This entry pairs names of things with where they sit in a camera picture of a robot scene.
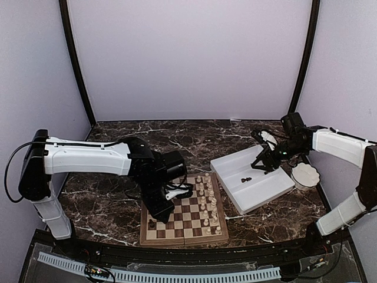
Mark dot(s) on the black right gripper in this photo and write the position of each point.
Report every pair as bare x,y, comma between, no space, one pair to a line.
267,155

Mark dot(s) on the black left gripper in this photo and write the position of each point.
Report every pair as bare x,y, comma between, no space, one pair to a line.
156,211

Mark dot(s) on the dark chess queen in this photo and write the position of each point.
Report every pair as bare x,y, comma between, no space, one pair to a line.
152,224

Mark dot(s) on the white divided plastic tray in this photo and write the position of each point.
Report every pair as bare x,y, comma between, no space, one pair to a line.
262,189

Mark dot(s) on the wooden chess board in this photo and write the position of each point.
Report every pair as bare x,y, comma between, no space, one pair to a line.
178,230

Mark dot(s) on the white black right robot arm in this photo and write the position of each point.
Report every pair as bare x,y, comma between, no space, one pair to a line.
355,171

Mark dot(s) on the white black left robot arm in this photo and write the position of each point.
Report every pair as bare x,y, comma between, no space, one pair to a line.
161,177

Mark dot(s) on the white chess piece row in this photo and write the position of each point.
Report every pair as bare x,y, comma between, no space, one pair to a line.
205,217

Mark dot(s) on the dark pawns pair in tray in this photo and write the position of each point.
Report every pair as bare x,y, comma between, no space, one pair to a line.
247,179

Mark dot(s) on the white scalloped bowl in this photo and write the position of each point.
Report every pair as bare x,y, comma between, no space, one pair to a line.
305,176

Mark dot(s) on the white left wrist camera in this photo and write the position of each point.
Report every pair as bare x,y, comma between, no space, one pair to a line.
182,191

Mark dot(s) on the right black frame post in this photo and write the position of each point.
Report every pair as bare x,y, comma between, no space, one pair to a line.
307,51

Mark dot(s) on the white slotted cable duct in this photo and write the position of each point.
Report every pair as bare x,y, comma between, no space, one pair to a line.
160,273

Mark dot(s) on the black front rail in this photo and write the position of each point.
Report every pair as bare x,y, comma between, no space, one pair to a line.
107,255

